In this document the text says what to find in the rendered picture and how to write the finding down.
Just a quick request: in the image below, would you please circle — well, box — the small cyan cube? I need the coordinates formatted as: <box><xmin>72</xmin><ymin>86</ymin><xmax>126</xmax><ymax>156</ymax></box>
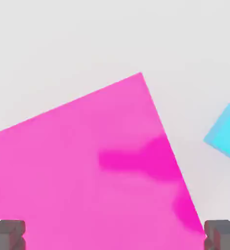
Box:
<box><xmin>203</xmin><ymin>99</ymin><xmax>230</xmax><ymax>164</ymax></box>

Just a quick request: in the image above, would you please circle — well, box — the large pink box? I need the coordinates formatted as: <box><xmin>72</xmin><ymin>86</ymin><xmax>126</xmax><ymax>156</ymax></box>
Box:
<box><xmin>0</xmin><ymin>71</ymin><xmax>208</xmax><ymax>250</ymax></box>

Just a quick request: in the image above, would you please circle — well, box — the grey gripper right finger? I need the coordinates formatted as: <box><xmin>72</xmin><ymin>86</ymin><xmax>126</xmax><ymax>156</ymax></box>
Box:
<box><xmin>204</xmin><ymin>219</ymin><xmax>230</xmax><ymax>250</ymax></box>

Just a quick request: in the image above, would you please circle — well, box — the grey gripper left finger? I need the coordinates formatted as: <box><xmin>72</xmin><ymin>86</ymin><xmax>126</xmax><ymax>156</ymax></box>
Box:
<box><xmin>0</xmin><ymin>219</ymin><xmax>27</xmax><ymax>250</ymax></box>

